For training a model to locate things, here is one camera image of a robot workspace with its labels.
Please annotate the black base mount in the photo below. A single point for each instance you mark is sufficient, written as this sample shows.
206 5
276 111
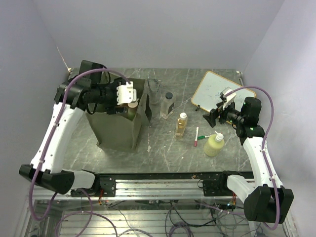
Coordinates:
216 185
103 186

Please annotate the aluminium rail frame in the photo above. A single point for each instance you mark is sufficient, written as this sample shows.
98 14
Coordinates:
157 190

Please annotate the yellow pump bottle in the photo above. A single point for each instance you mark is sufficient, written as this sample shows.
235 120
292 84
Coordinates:
214 144

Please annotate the green marker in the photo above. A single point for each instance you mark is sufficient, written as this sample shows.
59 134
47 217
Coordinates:
203 137

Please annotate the olive canvas bag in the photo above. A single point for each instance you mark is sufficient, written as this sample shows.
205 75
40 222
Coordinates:
117 131

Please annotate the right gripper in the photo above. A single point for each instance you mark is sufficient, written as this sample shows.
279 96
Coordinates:
211 117

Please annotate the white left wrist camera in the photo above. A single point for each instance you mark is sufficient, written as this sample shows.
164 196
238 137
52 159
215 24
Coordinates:
126 93

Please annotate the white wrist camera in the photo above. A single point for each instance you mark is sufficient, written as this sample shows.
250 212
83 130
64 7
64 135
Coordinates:
227 96
126 93

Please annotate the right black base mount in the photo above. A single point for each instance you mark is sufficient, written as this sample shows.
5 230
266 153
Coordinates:
216 185

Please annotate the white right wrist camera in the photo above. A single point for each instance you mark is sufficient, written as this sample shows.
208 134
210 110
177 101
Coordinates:
227 96

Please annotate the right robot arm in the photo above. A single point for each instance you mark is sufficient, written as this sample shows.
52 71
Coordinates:
267 200

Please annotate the clear bottle with black label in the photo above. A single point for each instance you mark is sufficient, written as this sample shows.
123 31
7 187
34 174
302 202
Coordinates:
167 105

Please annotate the small whiteboard yellow frame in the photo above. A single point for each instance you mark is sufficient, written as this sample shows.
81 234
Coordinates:
207 94

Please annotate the green bottle beige cap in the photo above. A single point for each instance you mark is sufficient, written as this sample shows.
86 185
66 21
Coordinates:
132 110

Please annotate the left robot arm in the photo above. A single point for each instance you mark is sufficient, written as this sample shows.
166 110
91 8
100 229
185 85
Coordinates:
94 84

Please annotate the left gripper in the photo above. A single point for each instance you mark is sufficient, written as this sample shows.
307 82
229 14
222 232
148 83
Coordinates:
111 108

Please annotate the clear tube with dark label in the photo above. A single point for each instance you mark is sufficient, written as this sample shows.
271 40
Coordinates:
154 90

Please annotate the amber bottle white cap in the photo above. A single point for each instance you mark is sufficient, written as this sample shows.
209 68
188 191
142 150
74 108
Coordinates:
181 125

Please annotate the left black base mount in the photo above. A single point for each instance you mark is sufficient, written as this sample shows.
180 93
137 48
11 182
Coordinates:
103 186

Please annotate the pink marker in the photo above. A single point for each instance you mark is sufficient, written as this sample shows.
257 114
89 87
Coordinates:
196 136

